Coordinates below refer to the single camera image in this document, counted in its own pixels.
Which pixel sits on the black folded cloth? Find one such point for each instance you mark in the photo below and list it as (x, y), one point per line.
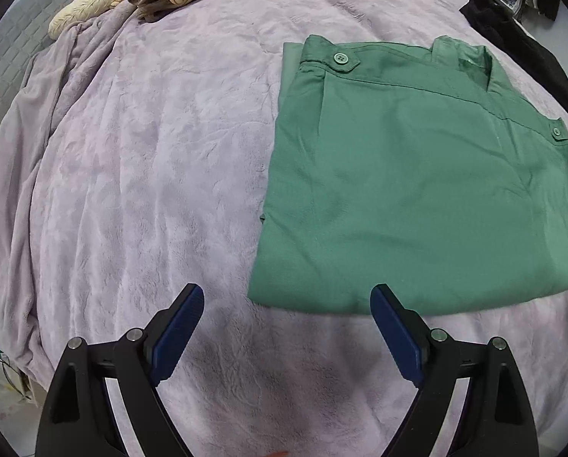
(526, 52)

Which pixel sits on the grey quilted mattress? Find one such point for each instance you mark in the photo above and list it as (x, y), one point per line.
(8, 81)

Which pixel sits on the purple fleece blanket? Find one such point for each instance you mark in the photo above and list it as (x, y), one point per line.
(146, 176)

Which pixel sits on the cream knitted cloth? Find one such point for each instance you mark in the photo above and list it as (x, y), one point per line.
(84, 12)

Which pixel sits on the green work jacket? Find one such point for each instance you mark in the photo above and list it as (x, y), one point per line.
(407, 200)

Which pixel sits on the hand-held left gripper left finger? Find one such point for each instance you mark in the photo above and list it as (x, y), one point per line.
(177, 333)

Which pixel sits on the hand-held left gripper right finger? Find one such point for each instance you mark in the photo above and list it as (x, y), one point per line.
(398, 338)

